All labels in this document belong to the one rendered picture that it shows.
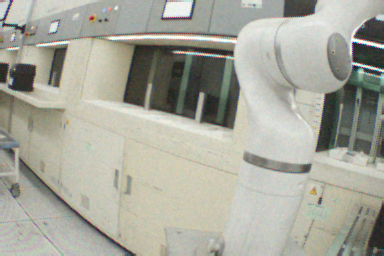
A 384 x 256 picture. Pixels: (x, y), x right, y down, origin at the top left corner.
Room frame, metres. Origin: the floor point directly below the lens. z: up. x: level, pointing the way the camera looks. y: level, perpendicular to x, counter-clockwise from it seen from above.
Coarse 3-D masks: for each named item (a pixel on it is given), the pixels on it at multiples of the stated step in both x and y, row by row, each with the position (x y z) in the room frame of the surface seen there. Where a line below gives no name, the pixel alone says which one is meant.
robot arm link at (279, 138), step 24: (264, 24) 0.50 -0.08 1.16; (240, 48) 0.53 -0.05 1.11; (264, 48) 0.48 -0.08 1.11; (240, 72) 0.53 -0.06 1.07; (264, 72) 0.50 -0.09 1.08; (264, 96) 0.50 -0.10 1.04; (288, 96) 0.53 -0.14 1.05; (264, 120) 0.47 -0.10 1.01; (288, 120) 0.46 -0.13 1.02; (264, 144) 0.45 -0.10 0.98; (288, 144) 0.44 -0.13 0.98; (312, 144) 0.45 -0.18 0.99; (288, 168) 0.44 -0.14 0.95
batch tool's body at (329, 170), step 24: (288, 0) 1.24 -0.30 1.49; (360, 48) 1.28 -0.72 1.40; (360, 72) 1.47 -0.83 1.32; (312, 96) 1.16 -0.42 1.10; (336, 96) 1.55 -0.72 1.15; (312, 120) 1.15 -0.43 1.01; (336, 120) 1.54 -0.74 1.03; (336, 144) 1.50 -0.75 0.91; (312, 168) 1.12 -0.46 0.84; (336, 168) 1.05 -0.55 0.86; (360, 168) 1.08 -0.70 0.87; (312, 192) 1.10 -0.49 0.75; (336, 192) 1.03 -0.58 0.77; (360, 192) 0.97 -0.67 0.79; (336, 216) 1.01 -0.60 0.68; (312, 240) 1.05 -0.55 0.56
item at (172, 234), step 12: (168, 228) 0.61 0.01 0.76; (180, 228) 0.62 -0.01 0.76; (168, 240) 0.55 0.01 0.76; (180, 240) 0.56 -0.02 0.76; (192, 240) 0.57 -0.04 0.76; (204, 240) 0.57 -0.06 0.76; (288, 240) 0.60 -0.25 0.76; (168, 252) 0.50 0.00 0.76; (180, 252) 0.50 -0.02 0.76; (192, 252) 0.51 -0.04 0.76; (300, 252) 0.54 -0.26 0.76
